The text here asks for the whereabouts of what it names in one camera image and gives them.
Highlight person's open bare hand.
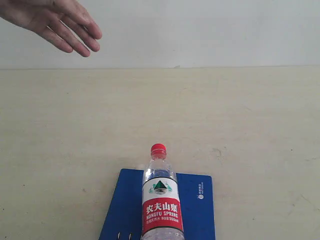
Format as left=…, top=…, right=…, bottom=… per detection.
left=0, top=0, right=102, bottom=58

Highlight blue ring-binder notebook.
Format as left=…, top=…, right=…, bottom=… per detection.
left=99, top=168, right=216, bottom=240

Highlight clear water bottle red label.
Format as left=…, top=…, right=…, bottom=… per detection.
left=141, top=143, right=185, bottom=240

